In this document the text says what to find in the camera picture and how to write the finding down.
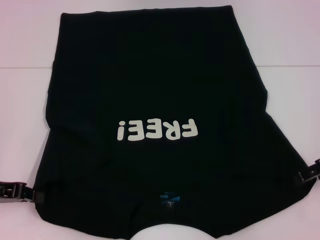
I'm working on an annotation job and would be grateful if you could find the black shirt with white print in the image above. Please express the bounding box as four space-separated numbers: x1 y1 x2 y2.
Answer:
33 5 320 240

